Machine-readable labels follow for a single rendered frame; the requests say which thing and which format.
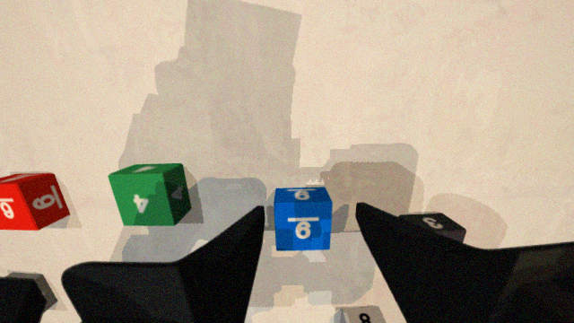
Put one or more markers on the green block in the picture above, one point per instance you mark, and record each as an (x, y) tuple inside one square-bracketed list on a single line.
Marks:
[(151, 194)]

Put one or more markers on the blue block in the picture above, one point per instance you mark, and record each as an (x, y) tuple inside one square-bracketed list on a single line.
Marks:
[(302, 219)]

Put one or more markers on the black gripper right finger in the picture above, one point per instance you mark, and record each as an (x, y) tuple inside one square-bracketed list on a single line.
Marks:
[(435, 279)]

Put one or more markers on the red digit block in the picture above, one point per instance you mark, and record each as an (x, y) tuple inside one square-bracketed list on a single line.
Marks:
[(30, 201)]

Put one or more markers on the black block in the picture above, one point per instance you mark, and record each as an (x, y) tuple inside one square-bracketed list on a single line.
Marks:
[(437, 222)]

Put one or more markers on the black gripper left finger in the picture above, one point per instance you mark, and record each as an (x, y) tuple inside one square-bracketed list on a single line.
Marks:
[(211, 285)]

